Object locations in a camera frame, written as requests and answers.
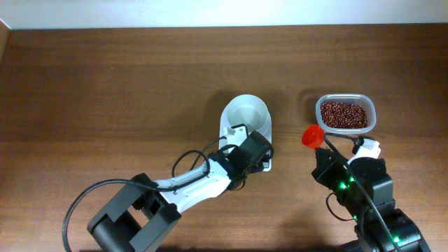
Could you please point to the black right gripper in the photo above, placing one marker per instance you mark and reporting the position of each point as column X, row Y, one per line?
column 323, row 171

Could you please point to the orange plastic measuring scoop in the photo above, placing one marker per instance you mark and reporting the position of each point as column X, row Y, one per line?
column 313, row 137

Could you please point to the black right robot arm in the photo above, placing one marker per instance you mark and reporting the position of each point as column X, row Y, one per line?
column 365, row 189

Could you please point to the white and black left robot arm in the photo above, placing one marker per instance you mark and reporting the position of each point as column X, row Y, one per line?
column 143, row 212

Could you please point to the red beans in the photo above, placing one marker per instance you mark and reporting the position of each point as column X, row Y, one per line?
column 343, row 116

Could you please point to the clear plastic container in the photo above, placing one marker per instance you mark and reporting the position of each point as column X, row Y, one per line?
column 359, row 99

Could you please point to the white round bowl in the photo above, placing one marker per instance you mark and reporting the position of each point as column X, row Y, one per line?
column 250, row 110

